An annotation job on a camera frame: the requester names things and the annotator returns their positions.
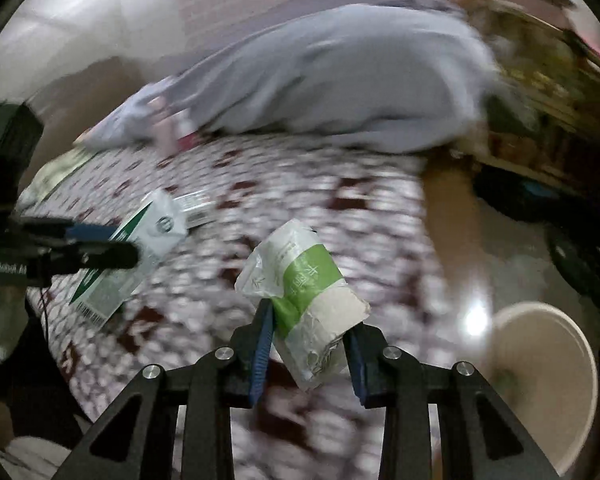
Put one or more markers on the green plaid sheet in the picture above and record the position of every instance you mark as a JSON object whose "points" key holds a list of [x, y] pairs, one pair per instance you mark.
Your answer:
{"points": [[55, 175]]}

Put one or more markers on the wooden shelf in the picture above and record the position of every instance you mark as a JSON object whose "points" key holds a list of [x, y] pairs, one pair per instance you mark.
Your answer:
{"points": [[545, 85]]}

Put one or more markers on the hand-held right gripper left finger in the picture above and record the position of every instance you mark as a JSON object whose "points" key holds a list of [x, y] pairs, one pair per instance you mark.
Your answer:
{"points": [[261, 355]]}

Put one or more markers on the black floor object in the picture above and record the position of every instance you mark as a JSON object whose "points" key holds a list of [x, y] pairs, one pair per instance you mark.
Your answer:
{"points": [[555, 210]]}

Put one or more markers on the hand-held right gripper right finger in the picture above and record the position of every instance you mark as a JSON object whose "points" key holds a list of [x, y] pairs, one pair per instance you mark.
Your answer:
{"points": [[357, 370]]}

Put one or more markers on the printed fleece blanket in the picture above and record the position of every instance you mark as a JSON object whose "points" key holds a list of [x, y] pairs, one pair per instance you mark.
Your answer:
{"points": [[260, 195]]}

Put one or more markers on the grey-blue duvet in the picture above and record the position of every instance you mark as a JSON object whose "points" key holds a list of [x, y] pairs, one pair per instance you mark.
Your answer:
{"points": [[355, 85]]}

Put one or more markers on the brown headboard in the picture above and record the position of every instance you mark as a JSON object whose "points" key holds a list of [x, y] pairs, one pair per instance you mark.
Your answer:
{"points": [[90, 95]]}

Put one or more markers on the green white carton box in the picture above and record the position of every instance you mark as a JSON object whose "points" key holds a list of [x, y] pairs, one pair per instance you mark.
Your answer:
{"points": [[130, 255]]}

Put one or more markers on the green white plastic packet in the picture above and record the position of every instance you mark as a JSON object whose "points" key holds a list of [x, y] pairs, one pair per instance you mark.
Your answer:
{"points": [[305, 290]]}

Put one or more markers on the white pill bottle pink label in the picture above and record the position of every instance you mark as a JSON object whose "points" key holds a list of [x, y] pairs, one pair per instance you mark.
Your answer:
{"points": [[186, 125]]}

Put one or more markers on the white box green print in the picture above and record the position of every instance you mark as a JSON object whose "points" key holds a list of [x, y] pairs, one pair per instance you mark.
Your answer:
{"points": [[196, 208]]}

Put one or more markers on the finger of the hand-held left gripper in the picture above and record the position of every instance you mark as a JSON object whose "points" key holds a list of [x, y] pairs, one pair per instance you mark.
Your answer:
{"points": [[105, 257], [87, 232]]}

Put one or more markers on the pink insulated bottle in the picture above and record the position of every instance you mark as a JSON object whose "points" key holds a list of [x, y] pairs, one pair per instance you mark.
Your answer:
{"points": [[165, 125]]}

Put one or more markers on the beige waste bin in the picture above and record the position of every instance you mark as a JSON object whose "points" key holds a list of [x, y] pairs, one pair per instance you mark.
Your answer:
{"points": [[540, 375]]}

